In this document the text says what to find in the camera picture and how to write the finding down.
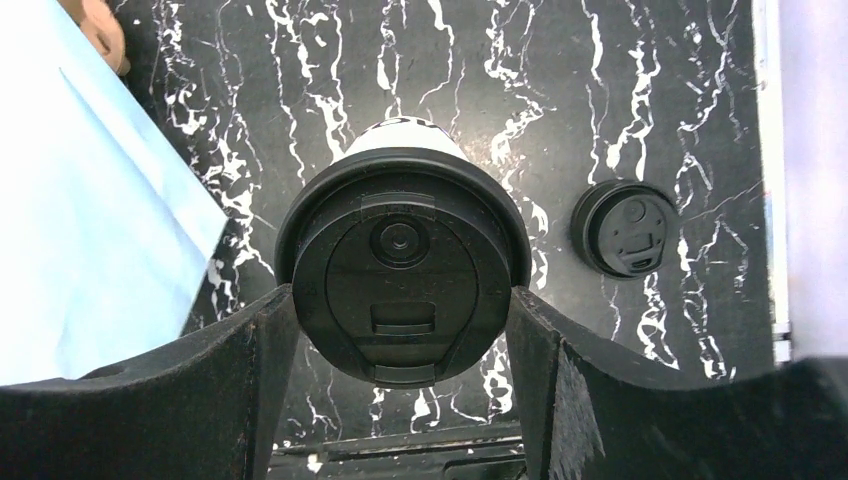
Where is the light blue paper bag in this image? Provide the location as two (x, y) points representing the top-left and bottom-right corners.
(1, 1), (227, 385)

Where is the white paper coffee cup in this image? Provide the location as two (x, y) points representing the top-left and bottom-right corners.
(274, 116), (531, 389)

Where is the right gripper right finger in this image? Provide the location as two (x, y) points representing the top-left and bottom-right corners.
(506, 287), (847, 479)

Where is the black lid right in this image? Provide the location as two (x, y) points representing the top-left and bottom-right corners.
(569, 179), (680, 280)

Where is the aluminium frame rail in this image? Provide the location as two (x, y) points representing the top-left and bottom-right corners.
(752, 0), (792, 366)

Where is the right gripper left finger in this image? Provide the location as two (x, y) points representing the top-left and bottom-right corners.
(1, 285), (300, 479)

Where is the black base rail bar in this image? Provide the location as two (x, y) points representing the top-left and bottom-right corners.
(266, 421), (527, 479)

